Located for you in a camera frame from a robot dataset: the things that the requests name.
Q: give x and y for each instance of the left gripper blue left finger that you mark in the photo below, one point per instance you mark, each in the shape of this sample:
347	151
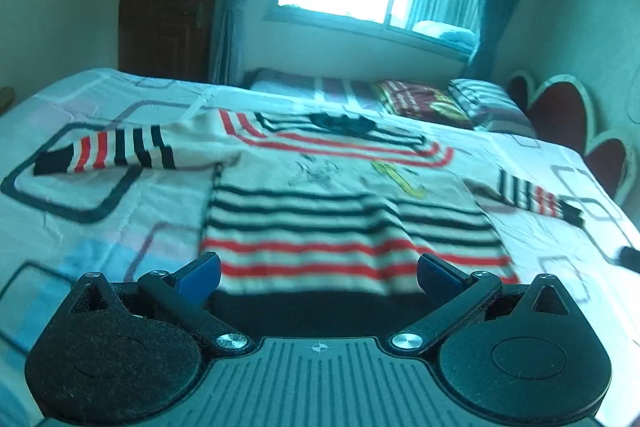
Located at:
194	283

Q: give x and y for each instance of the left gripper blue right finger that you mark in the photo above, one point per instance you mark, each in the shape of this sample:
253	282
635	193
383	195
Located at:
443	283

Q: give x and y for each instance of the striped white knit sweater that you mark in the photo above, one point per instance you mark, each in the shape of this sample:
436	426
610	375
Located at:
325	203

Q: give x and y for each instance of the patterned white bed sheet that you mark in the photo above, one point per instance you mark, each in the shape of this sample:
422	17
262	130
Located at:
82	345

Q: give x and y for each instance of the grey striped pillow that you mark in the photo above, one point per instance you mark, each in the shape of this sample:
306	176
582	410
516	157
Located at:
489	107

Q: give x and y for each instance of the maroon yellow pillow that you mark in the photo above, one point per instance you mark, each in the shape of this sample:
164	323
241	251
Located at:
421	102

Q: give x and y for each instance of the striped folded blanket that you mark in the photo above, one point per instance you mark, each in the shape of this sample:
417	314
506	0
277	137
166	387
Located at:
341	91

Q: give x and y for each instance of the red white heart headboard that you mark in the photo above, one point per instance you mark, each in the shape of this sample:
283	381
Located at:
562	112

